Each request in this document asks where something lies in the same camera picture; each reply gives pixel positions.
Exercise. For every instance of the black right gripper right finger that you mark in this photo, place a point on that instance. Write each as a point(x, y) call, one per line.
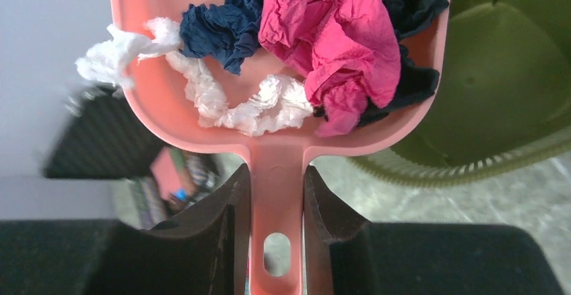
point(348, 254)

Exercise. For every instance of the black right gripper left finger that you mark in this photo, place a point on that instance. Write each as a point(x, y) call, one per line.
point(202, 250)

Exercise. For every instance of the pink dustpan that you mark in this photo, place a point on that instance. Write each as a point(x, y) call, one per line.
point(276, 161)

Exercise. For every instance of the white twisted paper scrap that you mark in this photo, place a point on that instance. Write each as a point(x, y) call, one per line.
point(279, 104)

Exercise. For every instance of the dark blue scrap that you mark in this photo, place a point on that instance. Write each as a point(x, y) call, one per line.
point(228, 32)

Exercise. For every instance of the large magenta paper scrap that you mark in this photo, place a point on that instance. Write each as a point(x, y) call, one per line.
point(289, 28)

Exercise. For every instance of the pink card in case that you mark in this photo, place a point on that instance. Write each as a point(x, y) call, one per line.
point(172, 174)

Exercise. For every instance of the black poker chip case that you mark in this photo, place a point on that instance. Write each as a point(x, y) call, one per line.
point(106, 141)

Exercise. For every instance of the olive green waste basket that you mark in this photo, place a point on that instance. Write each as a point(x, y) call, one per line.
point(503, 101)

